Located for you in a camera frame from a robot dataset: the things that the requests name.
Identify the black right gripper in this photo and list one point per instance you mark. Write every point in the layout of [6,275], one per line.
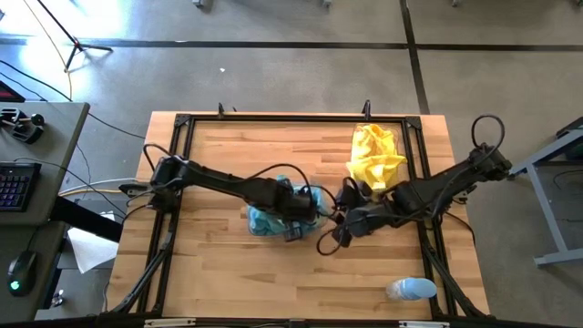
[360,218]

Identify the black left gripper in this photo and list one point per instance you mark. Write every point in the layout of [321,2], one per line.
[304,214]

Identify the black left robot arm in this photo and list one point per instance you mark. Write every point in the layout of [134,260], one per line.
[218,180]

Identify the clear plastic basket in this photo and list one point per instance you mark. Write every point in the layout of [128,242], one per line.
[325,196]
[360,120]

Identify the white and blue bottle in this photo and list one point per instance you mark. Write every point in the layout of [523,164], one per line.
[410,289]

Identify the black table clamp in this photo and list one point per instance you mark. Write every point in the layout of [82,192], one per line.
[366,108]
[221,110]

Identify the white flat strip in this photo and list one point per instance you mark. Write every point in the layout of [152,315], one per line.
[168,323]
[423,324]

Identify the white paper sheet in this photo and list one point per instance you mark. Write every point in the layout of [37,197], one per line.
[91,250]

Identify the black desk crossbar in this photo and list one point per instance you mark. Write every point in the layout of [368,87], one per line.
[86,218]

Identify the metal caster wheel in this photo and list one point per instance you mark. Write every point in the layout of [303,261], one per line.
[57,298]

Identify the grey desk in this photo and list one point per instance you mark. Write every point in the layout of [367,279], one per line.
[50,146]

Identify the black tripod stand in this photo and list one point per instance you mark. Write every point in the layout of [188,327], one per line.
[76,44]

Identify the black keyboard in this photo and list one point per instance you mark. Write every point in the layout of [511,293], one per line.
[18,187]

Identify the black computer mouse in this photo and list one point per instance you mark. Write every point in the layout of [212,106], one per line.
[22,273]

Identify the black desk clamp tool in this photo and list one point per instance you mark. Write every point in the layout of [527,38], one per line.
[25,127]

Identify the black aluminium table frame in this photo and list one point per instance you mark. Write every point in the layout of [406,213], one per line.
[296,118]

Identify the grey metal table frame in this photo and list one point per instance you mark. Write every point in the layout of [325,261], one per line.
[549,214]

